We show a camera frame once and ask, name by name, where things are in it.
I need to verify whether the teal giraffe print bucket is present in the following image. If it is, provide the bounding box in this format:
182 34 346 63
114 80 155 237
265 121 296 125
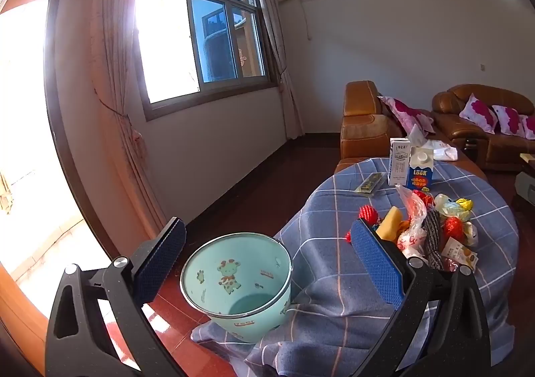
180 234 293 344

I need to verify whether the red snack packet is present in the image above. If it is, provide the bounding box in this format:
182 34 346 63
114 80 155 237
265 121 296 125
443 216 464 241

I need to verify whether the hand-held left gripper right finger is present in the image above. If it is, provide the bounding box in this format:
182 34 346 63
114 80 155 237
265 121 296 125
347 218 492 377

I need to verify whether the sliding glass window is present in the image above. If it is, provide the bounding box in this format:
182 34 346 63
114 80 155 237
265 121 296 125
136 0 279 121

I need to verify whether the white cloth on armrest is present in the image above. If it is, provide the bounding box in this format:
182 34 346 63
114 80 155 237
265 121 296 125
422 140 460 161

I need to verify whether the blue milk carton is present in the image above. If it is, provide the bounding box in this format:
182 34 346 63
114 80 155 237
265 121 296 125
405 146 435 190

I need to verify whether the dark wooden coffee table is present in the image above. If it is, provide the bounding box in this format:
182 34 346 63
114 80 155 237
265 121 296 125
512 151 535 215

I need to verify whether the clear red print plastic bag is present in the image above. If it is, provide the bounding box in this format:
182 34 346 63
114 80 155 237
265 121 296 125
395 184 429 258

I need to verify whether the yellow green crumpled wrapper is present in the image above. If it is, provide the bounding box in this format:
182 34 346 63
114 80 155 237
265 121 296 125
435 193 475 221

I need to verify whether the fruit print snack packet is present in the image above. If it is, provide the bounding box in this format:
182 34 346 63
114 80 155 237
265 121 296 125
441 237 478 271

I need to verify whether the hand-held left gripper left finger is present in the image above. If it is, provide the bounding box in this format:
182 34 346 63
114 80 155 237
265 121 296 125
45 216 189 377

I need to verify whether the brown leather sofa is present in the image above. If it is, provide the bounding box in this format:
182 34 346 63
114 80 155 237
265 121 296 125
432 84 535 171

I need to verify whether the orange leather chaise sofa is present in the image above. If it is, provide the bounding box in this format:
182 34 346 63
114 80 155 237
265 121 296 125
334 80 488 181

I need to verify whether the white milk carton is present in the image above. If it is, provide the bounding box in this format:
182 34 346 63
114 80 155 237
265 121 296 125
388 137 412 187

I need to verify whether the dark green snack packet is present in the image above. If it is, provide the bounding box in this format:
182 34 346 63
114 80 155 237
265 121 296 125
354 171 387 195

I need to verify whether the brown wooden door frame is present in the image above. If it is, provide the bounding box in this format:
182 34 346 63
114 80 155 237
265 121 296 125
42 0 113 269

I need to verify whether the black bristle brush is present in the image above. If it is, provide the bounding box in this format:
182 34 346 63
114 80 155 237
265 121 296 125
423 209 444 271

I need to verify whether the pink floral curtain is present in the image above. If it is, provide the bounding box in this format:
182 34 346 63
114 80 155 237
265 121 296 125
228 0 306 141
90 0 168 231

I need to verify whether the yellow sponge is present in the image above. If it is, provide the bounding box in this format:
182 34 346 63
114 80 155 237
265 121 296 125
375 209 404 242

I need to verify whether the red mesh net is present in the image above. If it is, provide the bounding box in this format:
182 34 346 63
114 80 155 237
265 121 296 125
345 204 379 244

